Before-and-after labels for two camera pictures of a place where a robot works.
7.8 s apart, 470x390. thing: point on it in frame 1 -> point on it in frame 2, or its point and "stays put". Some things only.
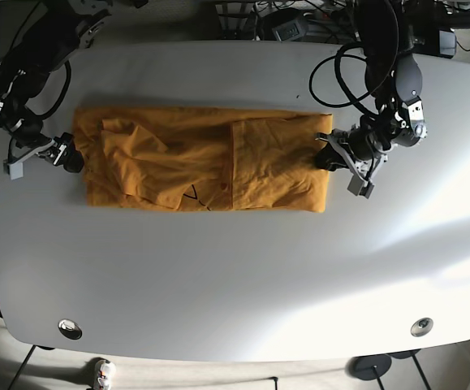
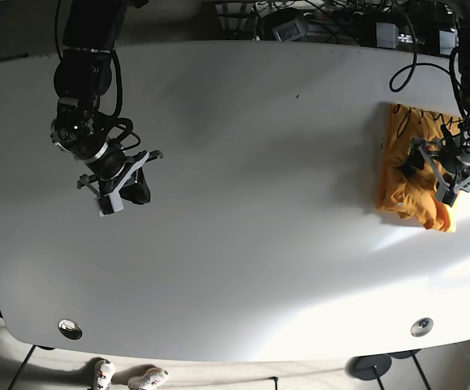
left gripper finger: x=15 y=171 -> x=109 y=204
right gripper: x=364 y=156 -> x=448 y=167
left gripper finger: x=66 y=142 -> x=154 y=154
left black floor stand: x=368 y=367 stays put
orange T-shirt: x=201 y=158 -> x=412 y=194
